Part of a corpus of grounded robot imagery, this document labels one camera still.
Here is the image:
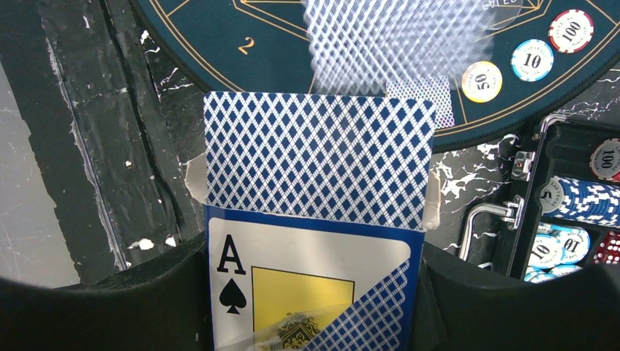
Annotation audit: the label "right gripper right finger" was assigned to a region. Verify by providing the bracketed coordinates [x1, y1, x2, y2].
[412, 244, 619, 350]

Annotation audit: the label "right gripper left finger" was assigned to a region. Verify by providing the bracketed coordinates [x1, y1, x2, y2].
[1, 235, 213, 350]

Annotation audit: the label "playing card deck box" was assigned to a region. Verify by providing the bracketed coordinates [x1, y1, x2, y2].
[188, 151, 424, 350]

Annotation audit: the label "blue patterned playing cards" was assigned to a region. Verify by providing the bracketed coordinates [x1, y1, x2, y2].
[203, 91, 435, 230]

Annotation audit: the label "dealt cards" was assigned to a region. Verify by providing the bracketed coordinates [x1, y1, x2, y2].
[385, 76, 455, 129]

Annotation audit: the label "clear dealer button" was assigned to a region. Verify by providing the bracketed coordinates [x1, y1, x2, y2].
[477, 0, 523, 31]

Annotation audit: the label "loose light blue chips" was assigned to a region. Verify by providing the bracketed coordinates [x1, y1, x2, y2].
[523, 222, 591, 283]

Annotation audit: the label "black poker chip case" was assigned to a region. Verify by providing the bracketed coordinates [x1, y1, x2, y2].
[492, 114, 619, 282]

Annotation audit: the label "red dice row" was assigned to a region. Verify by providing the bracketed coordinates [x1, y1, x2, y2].
[593, 231, 620, 265]

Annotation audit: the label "blue white chip row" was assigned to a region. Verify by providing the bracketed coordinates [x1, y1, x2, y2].
[540, 175, 619, 228]

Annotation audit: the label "red white chip row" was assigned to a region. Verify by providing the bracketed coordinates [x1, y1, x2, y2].
[589, 137, 620, 183]

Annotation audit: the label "round dark blue poker mat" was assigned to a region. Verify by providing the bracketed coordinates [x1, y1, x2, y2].
[132, 0, 619, 152]

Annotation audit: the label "chrome case handle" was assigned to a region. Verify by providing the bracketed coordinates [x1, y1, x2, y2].
[457, 196, 525, 263]

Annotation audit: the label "aluminium rail front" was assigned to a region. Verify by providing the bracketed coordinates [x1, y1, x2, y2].
[1, 1, 203, 287]

